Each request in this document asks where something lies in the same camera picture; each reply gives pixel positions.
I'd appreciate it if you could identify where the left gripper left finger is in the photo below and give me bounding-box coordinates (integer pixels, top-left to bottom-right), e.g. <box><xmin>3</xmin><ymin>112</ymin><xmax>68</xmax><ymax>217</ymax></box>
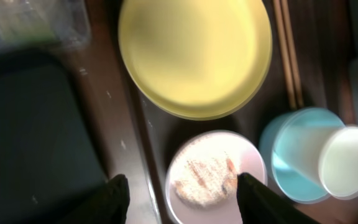
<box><xmin>57</xmin><ymin>174</ymin><xmax>130</xmax><ymax>224</ymax></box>

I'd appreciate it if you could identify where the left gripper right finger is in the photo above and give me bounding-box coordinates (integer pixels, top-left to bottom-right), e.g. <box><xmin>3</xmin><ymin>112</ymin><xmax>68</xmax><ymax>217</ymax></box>
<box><xmin>236</xmin><ymin>173</ymin><xmax>317</xmax><ymax>224</ymax></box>

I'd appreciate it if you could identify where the white paper cup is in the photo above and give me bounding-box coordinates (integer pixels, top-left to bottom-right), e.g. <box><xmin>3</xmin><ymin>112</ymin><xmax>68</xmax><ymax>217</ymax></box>
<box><xmin>273</xmin><ymin>108</ymin><xmax>358</xmax><ymax>200</ymax></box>

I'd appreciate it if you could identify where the light blue bowl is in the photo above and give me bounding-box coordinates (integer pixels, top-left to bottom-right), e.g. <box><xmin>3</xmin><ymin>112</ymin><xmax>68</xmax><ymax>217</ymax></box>
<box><xmin>259</xmin><ymin>108</ymin><xmax>344</xmax><ymax>204</ymax></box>

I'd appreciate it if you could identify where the white bowl with food scraps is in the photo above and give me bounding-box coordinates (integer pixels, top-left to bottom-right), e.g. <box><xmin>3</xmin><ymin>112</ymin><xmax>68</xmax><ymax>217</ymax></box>
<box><xmin>165</xmin><ymin>130</ymin><xmax>268</xmax><ymax>224</ymax></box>

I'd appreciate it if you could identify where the black plastic tray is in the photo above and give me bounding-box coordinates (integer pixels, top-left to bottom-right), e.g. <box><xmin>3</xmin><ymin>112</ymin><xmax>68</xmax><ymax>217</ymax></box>
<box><xmin>0</xmin><ymin>52</ymin><xmax>106</xmax><ymax>223</ymax></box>

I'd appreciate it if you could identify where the right wooden chopstick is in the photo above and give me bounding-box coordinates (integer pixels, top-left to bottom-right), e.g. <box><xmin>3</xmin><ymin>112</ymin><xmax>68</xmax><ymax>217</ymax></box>
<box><xmin>281</xmin><ymin>0</ymin><xmax>305</xmax><ymax>108</ymax></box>

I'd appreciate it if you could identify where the wooden chopstick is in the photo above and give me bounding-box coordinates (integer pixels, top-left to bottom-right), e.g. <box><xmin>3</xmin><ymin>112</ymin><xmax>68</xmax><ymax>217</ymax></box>
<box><xmin>281</xmin><ymin>0</ymin><xmax>305</xmax><ymax>108</ymax></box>
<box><xmin>273</xmin><ymin>0</ymin><xmax>297</xmax><ymax>110</ymax></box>

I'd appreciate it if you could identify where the yellow plate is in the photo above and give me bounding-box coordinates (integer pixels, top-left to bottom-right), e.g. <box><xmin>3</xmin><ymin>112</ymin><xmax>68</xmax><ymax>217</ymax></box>
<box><xmin>118</xmin><ymin>0</ymin><xmax>273</xmax><ymax>120</ymax></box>

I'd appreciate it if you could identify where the left wooden chopstick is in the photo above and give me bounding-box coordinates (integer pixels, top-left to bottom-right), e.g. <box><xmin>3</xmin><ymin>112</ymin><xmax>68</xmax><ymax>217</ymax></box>
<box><xmin>273</xmin><ymin>0</ymin><xmax>297</xmax><ymax>110</ymax></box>

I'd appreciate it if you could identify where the clear plastic bin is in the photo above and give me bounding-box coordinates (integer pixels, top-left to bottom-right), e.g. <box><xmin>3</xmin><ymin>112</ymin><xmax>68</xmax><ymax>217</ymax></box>
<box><xmin>0</xmin><ymin>0</ymin><xmax>91</xmax><ymax>52</ymax></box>

